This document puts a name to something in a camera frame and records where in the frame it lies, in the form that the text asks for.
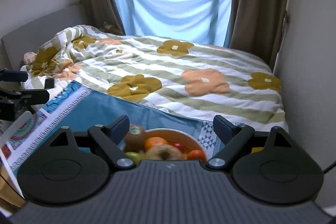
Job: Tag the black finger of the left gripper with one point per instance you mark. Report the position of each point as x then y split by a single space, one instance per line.
13 76

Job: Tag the floral striped duvet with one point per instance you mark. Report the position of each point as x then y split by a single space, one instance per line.
175 76

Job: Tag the blue patterned table cloth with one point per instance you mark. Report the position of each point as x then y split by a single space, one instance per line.
81 107

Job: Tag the floral pillow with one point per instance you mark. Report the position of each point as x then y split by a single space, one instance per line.
111 28

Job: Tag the large orange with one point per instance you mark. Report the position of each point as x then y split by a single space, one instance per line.
153 141

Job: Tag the small red tomato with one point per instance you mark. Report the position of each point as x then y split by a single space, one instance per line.
178 146

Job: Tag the brown kiwi with sticker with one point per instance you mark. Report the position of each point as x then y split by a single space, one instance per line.
135 138

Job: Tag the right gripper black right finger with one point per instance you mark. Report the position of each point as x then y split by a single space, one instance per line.
234 138

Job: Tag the small tangerine front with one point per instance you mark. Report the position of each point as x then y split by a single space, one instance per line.
196 155

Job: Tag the right brown curtain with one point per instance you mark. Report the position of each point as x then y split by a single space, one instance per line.
256 27

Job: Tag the large yellowish brown apple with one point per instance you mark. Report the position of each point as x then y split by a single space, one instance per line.
164 152

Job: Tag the yellow cartoon ceramic bowl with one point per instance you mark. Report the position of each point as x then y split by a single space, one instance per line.
171 135

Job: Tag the green apple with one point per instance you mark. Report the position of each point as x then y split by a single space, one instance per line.
135 156

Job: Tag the black smartphone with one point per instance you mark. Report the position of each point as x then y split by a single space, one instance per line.
49 83

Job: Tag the light blue window cloth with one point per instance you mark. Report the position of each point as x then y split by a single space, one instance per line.
196 21

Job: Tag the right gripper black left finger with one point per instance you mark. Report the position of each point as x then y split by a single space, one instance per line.
104 141

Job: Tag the grey bed headboard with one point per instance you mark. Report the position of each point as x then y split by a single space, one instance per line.
29 37

